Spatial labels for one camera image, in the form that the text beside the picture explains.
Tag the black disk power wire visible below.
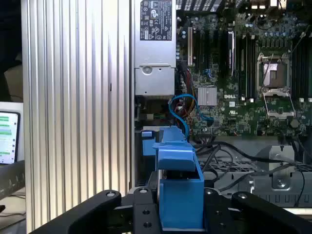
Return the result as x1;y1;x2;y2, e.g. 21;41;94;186
195;141;305;208

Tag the silver power supply unit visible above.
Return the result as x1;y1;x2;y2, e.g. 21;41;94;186
134;0;176;96

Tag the metal socket cover frame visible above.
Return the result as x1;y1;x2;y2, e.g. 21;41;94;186
262;89;297;120

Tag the white expansion slot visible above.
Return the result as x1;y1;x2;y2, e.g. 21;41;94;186
187;26;193;66

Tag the silver chipset heatsink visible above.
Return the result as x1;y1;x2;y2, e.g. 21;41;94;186
197;87;217;107

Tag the green motherboard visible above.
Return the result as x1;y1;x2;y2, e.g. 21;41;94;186
175;9;312;137

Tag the blue disk data wire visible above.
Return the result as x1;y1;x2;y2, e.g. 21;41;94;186
169;94;215;143

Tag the metal disk bay cage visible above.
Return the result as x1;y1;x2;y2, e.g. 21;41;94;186
202;136;312;209

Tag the thin wire locking lever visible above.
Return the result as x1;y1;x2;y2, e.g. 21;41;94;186
262;54;273;86

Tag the coloured power wire bundle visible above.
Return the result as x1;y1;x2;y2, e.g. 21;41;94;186
175;60;197;120

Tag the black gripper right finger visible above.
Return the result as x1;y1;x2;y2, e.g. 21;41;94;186
203;188;312;234

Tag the black and grey PC case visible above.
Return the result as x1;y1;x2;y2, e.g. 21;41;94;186
131;0;312;210

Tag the blue plastic bay clip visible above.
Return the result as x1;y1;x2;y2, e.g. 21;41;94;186
141;131;157;156

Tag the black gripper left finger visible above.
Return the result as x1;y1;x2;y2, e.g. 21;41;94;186
29;187;160;234

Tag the CPU socket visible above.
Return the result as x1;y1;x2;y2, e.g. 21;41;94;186
257;52;293;90

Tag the black keyboard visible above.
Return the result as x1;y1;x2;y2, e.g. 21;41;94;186
0;160;26;199

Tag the tablet with lit screen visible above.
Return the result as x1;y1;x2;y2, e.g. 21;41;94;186
0;111;20;165

